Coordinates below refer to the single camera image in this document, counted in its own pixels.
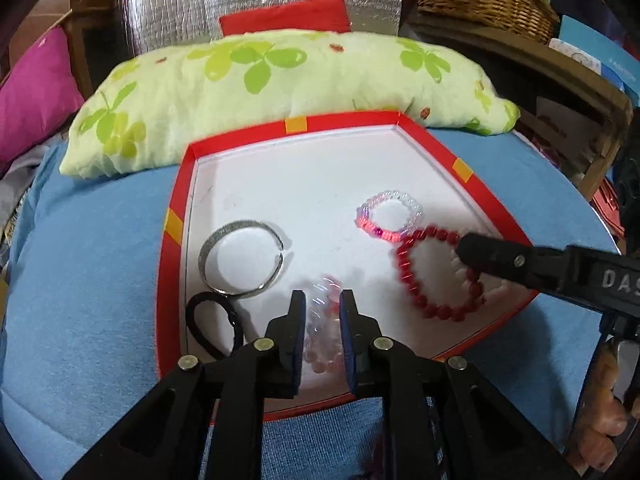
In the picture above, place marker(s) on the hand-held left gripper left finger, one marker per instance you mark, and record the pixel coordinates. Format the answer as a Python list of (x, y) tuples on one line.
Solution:
[(297, 345)]

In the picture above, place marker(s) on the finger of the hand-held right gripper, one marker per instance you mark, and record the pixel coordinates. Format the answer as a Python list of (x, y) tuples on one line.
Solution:
[(495, 257)]

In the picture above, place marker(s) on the silver bangle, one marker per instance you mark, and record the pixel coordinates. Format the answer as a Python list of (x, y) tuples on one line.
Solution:
[(205, 255)]

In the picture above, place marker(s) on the pink pillow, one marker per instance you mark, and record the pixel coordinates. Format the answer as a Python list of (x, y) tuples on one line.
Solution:
[(35, 95)]

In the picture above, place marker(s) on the grey cloth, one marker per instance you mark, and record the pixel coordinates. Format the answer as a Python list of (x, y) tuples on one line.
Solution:
[(20, 185)]

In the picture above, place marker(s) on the red cardboard box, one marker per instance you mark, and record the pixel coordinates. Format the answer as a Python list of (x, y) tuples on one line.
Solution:
[(300, 185)]

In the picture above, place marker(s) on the light blue cardboard box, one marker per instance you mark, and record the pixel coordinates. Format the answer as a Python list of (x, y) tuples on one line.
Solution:
[(615, 60)]

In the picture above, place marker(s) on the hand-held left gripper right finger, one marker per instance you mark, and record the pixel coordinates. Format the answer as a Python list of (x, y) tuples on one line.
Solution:
[(349, 345)]

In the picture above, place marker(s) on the blue blanket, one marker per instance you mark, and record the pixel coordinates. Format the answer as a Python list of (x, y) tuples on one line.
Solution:
[(85, 285)]

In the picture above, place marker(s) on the green floral pillow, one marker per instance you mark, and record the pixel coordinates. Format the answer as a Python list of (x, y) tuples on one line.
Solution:
[(250, 90)]

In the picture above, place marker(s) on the wooden railing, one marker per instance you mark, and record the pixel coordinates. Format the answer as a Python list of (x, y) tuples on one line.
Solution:
[(82, 35)]

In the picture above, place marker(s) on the person's right hand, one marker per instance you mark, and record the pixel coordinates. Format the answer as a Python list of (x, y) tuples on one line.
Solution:
[(607, 410)]

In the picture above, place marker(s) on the small red pillow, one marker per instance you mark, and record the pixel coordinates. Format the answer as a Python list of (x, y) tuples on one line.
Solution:
[(290, 17)]

